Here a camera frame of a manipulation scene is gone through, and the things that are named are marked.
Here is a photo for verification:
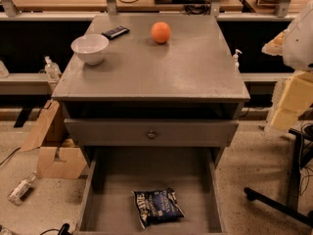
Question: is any open grey middle drawer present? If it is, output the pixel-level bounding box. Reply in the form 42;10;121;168
75;147;226;235

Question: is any brown cardboard box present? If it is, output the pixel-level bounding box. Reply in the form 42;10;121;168
21;100;88;179

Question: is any blue chip bag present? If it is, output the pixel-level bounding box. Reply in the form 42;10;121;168
133;188;185;228

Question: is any grey wooden drawer cabinet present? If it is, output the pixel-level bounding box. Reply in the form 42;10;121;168
53;14;249;161

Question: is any clear plastic bottle on floor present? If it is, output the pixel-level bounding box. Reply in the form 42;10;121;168
8;172;37;206

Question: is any white pump bottle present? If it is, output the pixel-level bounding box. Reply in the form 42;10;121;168
233;49;243;69

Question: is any clear sanitizer bottle left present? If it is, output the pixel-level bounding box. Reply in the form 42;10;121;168
45;56;62;81

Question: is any black chair base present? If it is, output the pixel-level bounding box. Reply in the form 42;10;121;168
244;124;313;227

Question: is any orange fruit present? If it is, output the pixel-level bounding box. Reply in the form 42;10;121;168
151;22;171;44

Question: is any closed grey top drawer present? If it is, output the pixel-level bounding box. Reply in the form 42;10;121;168
65;118;239;147

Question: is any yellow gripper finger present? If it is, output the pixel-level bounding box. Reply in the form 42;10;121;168
269;71;313;131
261;31;285;56

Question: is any black object bottom edge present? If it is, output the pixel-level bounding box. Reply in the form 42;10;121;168
58;223;71;235

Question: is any round drawer knob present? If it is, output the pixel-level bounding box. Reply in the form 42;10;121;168
147;130;157;140

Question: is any wooden desk in background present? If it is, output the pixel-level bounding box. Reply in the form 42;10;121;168
13;0;184;12

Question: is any dark snack bar wrapper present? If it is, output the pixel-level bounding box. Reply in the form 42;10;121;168
103;25;129;40

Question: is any white bowl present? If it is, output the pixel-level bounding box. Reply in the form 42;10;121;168
70;34;109;65

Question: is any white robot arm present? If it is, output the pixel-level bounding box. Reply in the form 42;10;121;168
262;1;313;131

